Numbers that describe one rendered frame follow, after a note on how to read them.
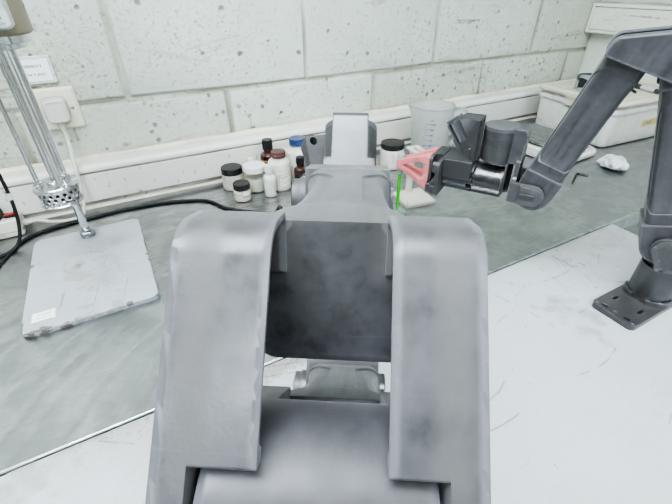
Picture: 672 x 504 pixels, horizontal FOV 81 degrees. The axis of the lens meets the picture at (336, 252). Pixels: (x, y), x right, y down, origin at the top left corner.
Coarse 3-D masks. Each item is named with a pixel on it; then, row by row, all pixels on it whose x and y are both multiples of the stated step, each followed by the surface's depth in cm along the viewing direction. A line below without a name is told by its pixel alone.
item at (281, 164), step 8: (272, 152) 97; (280, 152) 97; (272, 160) 98; (280, 160) 98; (288, 160) 99; (280, 168) 98; (288, 168) 99; (280, 176) 99; (288, 176) 100; (280, 184) 100; (288, 184) 101
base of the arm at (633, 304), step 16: (640, 272) 65; (656, 272) 62; (624, 288) 68; (640, 288) 65; (656, 288) 63; (592, 304) 66; (608, 304) 65; (624, 304) 65; (640, 304) 65; (656, 304) 64; (624, 320) 62; (640, 320) 62
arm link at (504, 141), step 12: (492, 120) 68; (504, 120) 68; (492, 132) 65; (504, 132) 64; (516, 132) 64; (528, 132) 63; (492, 144) 66; (504, 144) 65; (516, 144) 65; (480, 156) 69; (492, 156) 66; (504, 156) 66; (516, 156) 66; (516, 168) 66; (516, 180) 67; (516, 192) 66; (528, 192) 64; (540, 192) 64; (528, 204) 65
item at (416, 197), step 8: (416, 152) 90; (408, 176) 97; (408, 184) 98; (400, 192) 99; (408, 192) 99; (416, 192) 99; (424, 192) 99; (408, 200) 96; (416, 200) 96; (424, 200) 96; (432, 200) 96; (408, 208) 94
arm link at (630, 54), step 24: (624, 48) 50; (648, 48) 49; (600, 72) 54; (624, 72) 52; (648, 72) 50; (600, 96) 55; (624, 96) 54; (576, 120) 58; (600, 120) 57; (552, 144) 61; (576, 144) 60; (528, 168) 66; (552, 168) 62; (552, 192) 64
